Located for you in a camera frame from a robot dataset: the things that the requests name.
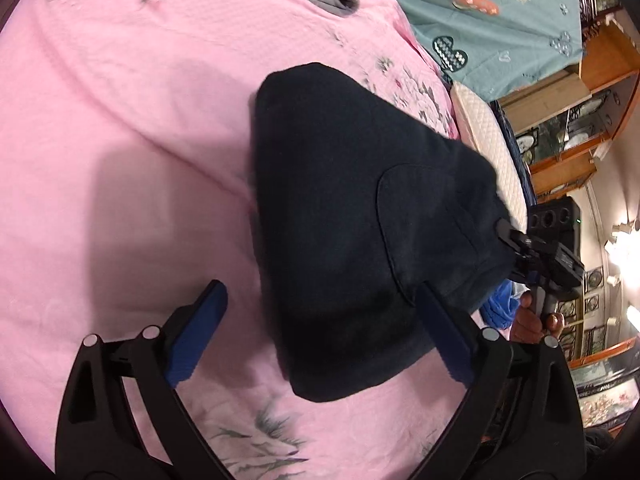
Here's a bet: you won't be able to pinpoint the navy pants with bear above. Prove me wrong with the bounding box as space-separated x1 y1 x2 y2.
253 63 515 402

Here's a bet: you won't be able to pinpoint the person right hand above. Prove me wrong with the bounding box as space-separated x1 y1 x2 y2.
510 292 564 344

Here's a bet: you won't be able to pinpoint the blue cloth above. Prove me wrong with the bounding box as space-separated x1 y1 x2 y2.
480 280 520 330

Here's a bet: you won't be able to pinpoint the wooden display cabinet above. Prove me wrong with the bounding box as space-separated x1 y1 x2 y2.
500 0 639 203

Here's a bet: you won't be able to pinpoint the cream quilted pillow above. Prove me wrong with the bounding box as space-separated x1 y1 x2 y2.
450 81 527 232

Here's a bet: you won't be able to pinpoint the teal heart print quilt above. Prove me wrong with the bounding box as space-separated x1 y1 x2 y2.
397 0 584 101

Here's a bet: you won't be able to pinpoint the pink floral bedsheet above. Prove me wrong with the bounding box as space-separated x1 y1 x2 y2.
1 0 463 479

